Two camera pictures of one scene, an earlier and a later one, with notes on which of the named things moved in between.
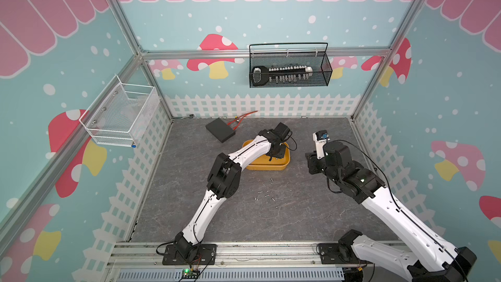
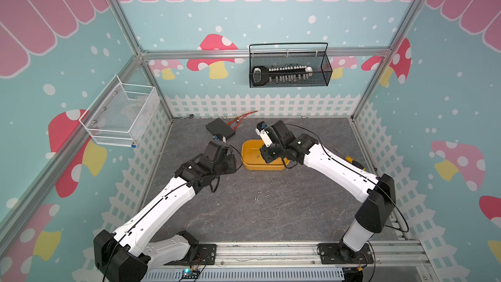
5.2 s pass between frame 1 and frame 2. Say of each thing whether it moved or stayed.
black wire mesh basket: stayed
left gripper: moved
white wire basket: stayed
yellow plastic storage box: stayed
